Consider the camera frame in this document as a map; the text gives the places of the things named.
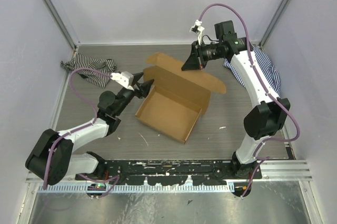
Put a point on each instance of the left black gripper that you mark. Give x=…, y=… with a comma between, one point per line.
x=145, y=87

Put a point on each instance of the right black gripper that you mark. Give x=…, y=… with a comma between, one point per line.
x=195, y=60

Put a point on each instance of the brown cardboard box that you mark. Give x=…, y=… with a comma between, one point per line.
x=177, y=98

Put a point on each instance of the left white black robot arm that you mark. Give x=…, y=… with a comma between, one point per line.
x=53, y=158

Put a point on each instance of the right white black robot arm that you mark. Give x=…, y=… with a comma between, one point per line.
x=268, y=112

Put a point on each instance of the black white striped cloth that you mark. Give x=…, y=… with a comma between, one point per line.
x=94, y=69

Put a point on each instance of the blue white striped cloth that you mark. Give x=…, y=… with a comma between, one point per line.
x=268, y=69

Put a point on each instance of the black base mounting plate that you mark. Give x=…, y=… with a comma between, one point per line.
x=173, y=172

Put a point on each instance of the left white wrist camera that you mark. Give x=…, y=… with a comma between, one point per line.
x=124, y=79

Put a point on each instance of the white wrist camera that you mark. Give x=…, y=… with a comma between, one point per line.
x=124, y=79
x=198, y=29

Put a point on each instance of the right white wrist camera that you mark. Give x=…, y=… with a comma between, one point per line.
x=198, y=29

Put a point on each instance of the right aluminium frame post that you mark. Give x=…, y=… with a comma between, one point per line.
x=274, y=21

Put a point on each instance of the aluminium frame post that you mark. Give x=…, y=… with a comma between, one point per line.
x=60, y=23
x=274, y=21

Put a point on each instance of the slotted grey cable duct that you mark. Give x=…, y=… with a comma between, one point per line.
x=85, y=187

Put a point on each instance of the aluminium front rail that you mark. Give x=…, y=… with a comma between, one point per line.
x=270, y=169

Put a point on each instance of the left aluminium frame post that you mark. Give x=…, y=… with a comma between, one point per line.
x=60, y=23

